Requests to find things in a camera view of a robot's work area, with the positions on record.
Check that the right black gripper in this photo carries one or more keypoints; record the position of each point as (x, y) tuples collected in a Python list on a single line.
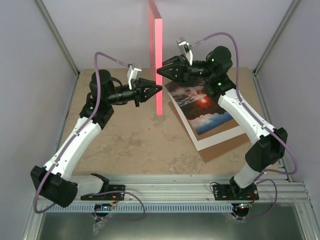
[(182, 74)]

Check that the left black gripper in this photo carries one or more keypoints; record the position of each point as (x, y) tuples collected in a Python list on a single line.
[(139, 93)]

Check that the pink wooden picture frame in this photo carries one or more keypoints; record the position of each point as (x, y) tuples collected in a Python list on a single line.
[(155, 34)]

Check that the sunset landscape photo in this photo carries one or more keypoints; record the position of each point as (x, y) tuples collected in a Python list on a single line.
[(201, 112)]

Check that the white mat board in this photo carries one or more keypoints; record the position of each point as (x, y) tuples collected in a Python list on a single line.
[(209, 141)]

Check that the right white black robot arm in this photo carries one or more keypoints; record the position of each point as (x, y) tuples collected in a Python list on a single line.
[(267, 141)]

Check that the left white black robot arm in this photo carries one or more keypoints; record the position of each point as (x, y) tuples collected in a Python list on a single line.
[(54, 180)]

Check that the brown cardboard backing board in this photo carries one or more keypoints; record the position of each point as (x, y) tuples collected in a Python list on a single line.
[(218, 150)]

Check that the crumpled clear plastic wrap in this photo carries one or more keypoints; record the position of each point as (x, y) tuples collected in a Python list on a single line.
[(97, 226)]

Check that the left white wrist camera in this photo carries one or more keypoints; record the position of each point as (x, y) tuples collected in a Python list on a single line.
[(133, 73)]

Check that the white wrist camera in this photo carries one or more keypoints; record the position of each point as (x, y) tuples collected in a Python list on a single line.
[(133, 73), (185, 49)]

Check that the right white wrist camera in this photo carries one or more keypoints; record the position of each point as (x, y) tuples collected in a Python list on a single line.
[(185, 49)]

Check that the left aluminium corner post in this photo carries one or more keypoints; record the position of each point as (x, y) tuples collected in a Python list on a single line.
[(57, 36)]

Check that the aluminium corner post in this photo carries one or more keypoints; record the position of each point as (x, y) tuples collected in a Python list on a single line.
[(277, 34), (57, 36)]

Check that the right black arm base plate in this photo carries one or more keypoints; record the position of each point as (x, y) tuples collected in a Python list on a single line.
[(228, 192)]

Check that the right aluminium corner post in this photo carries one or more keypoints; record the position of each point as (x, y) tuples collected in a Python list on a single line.
[(277, 34)]

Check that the grey slotted cable duct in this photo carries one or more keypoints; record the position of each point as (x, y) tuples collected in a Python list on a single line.
[(146, 208)]

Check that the aluminium rail bed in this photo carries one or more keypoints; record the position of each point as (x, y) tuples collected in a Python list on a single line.
[(186, 188)]

